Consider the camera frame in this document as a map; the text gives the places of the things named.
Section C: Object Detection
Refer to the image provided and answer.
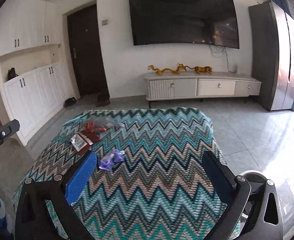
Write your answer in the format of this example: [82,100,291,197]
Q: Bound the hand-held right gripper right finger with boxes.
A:
[201,151,284,240]

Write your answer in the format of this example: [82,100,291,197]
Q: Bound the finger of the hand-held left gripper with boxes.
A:
[0,120,20,140]

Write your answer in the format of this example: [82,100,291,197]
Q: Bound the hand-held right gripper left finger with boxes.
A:
[15,151,98,240]

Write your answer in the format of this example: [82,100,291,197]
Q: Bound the purple and clear wrapper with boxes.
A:
[98,149,126,171]

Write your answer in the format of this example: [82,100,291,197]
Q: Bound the silver and dark red packet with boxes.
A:
[70,132,101,155]

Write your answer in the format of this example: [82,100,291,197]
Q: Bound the white round trash bin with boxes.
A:
[239,170,283,232]

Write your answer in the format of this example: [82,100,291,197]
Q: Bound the small red wrapper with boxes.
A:
[85,122,106,133]

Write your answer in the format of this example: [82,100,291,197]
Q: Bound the clear plastic bag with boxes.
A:
[94,118,125,132]

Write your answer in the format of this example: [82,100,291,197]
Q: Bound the white built-in cabinet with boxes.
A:
[0,0,81,147]

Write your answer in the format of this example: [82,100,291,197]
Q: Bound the black handbag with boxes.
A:
[7,67,18,81]

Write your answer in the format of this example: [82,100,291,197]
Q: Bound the zigzag knitted blanket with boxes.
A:
[13,107,240,240]

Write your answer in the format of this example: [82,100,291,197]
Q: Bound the pair of black shoes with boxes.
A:
[63,96,77,108]

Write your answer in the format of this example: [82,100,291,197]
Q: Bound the white television stand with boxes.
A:
[143,71,262,109]

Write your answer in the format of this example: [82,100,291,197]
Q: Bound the dark brown door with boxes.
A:
[67,3,110,99]

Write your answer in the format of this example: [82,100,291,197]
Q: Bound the gold tiger figurine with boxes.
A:
[194,65,213,75]

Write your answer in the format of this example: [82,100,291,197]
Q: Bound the gold dragon figurine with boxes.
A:
[171,62,195,75]
[147,65,174,76]

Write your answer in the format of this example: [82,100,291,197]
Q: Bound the grey refrigerator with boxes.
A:
[248,1,294,112]

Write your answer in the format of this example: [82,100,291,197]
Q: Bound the television cables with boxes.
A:
[209,44,234,73]

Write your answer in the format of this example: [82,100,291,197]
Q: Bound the black wall television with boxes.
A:
[128,0,240,49]

